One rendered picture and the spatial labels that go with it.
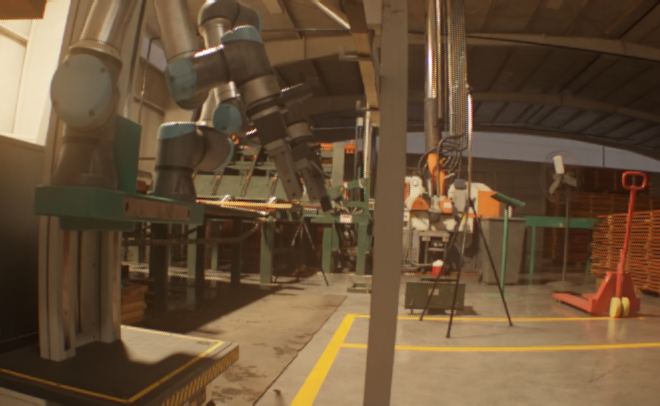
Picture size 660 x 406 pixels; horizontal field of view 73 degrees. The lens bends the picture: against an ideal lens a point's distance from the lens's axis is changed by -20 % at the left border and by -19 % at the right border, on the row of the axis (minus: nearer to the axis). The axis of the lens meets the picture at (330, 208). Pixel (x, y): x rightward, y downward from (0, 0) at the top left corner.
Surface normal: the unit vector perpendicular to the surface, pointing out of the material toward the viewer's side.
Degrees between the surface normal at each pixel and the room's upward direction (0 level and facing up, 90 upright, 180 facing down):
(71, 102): 96
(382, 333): 90
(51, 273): 90
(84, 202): 90
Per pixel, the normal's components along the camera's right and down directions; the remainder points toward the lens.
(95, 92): 0.29, 0.11
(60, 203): -0.10, -0.04
